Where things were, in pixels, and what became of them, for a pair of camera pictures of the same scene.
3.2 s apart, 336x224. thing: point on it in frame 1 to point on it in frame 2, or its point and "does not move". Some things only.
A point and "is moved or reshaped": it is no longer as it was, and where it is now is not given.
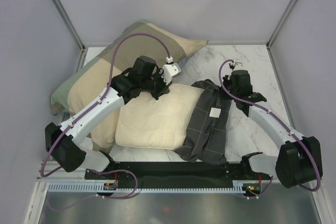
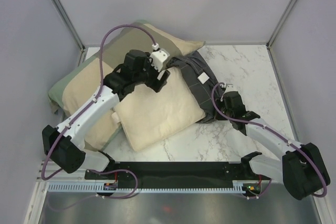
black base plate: x=171 y=174 does not move
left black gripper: x=164 y=88 to x=156 y=85
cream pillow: x=144 y=121 is moved or reshaped
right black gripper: x=223 y=94 to x=218 y=116
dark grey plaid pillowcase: x=205 y=140 to x=200 y=79
